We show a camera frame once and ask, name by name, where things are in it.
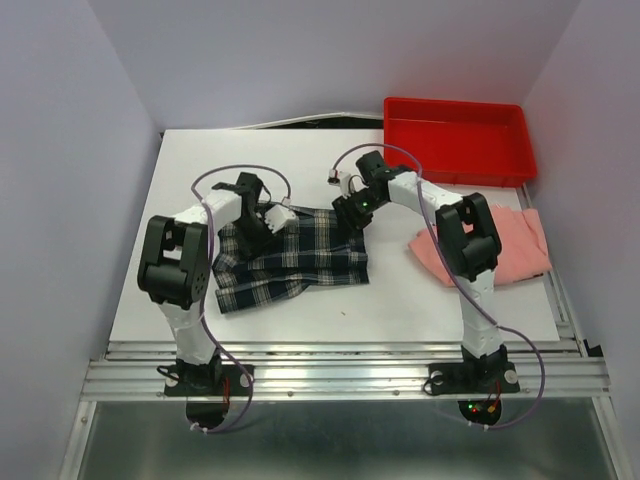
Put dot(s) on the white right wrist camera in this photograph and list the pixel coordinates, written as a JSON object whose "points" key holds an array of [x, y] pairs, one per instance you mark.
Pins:
{"points": [[343, 180]]}

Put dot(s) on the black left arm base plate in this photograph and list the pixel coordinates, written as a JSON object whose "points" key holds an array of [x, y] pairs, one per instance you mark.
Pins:
{"points": [[207, 389]]}

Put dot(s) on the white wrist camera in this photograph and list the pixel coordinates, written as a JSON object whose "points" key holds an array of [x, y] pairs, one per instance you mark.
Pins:
{"points": [[278, 217], [343, 180]]}

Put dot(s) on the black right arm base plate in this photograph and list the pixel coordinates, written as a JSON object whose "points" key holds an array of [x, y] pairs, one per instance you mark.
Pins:
{"points": [[480, 390]]}

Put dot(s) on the red plastic bin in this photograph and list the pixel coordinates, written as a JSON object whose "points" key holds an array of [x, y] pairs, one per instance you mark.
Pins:
{"points": [[467, 143]]}

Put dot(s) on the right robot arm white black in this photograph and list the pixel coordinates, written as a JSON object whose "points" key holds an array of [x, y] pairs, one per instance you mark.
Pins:
{"points": [[463, 232]]}

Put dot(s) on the pink folded skirt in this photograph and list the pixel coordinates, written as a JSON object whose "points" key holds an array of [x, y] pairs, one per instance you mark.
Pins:
{"points": [[524, 252]]}

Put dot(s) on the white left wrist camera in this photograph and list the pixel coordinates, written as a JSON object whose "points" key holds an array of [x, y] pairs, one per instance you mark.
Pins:
{"points": [[278, 217]]}

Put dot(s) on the navy plaid skirt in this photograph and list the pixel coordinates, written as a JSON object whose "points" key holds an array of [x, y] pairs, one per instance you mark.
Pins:
{"points": [[313, 251]]}

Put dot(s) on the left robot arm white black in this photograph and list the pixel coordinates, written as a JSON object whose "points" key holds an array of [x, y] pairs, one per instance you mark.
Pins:
{"points": [[177, 256]]}

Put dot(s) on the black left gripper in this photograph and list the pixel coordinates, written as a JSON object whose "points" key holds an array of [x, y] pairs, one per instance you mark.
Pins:
{"points": [[253, 249]]}

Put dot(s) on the aluminium rail frame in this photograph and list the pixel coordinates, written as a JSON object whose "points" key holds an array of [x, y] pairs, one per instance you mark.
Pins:
{"points": [[338, 386]]}

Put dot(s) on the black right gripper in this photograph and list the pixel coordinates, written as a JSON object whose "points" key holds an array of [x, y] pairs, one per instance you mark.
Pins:
{"points": [[343, 206]]}

